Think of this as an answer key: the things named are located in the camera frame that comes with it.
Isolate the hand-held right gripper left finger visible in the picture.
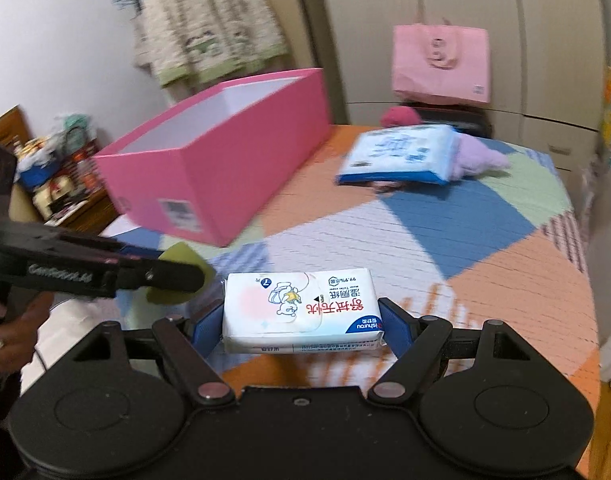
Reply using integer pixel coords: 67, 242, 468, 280
40, 297, 236, 408

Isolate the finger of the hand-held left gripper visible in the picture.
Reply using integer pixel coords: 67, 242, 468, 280
114, 255, 210, 297

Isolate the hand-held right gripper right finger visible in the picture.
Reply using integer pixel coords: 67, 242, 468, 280
368, 297, 571, 406

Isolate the green makeup sponge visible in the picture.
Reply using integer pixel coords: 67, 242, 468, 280
146, 241, 217, 306

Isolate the small white wet wipes pack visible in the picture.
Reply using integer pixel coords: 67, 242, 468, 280
222, 268, 389, 356

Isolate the pink cardboard box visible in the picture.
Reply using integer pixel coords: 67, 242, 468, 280
92, 67, 332, 248

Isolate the large blue white wipes pack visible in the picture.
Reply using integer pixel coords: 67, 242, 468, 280
335, 125, 461, 186

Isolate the purple plush toy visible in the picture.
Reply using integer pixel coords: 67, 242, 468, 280
450, 132, 511, 181

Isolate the magenta plush ball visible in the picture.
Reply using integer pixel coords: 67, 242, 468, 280
379, 106, 422, 127

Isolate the person's left hand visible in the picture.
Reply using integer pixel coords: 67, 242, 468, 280
0, 292, 54, 376

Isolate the wooden nightstand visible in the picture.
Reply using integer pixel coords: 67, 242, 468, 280
0, 105, 121, 236

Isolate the patchwork blanket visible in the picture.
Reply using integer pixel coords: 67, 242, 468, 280
20, 122, 601, 411

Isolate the orange drink bottle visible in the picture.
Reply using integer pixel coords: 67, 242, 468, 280
73, 152, 95, 196

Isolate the woven basket bag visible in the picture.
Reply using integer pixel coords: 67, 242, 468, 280
60, 127, 100, 171

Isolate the white teal plastic bag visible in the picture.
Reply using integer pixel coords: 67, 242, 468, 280
53, 111, 94, 137

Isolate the black suitcase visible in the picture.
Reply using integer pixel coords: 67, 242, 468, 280
408, 102, 493, 138

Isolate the pink tote bag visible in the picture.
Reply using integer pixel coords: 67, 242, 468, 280
391, 0, 490, 106

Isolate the white fluffy cardigan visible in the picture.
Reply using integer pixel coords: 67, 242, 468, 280
133, 0, 291, 88

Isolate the grey wardrobe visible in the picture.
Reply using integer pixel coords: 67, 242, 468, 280
290, 0, 611, 171

